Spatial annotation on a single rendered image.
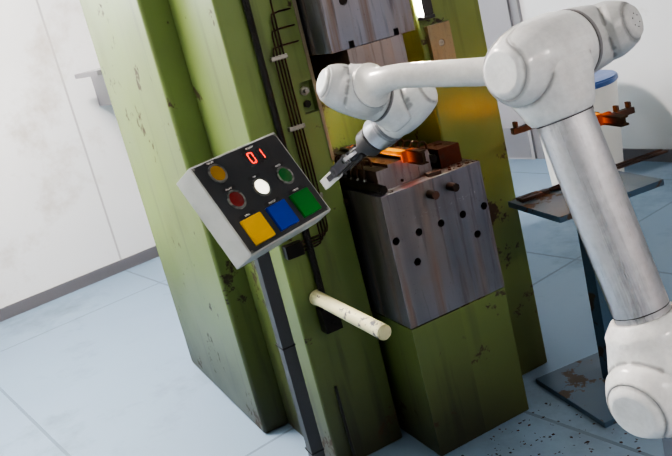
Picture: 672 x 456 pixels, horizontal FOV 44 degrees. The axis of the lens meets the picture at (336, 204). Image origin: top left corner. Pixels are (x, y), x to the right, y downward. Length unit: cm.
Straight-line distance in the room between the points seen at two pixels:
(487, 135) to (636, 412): 163
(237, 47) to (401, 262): 82
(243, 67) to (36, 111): 344
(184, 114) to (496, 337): 131
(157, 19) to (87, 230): 324
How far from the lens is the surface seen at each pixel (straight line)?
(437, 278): 267
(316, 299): 264
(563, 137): 145
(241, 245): 211
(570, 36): 146
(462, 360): 280
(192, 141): 293
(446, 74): 176
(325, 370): 278
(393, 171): 260
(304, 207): 227
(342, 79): 184
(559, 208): 271
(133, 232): 608
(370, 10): 255
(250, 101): 253
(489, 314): 282
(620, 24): 154
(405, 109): 193
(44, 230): 587
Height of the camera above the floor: 155
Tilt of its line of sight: 14 degrees down
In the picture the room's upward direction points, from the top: 14 degrees counter-clockwise
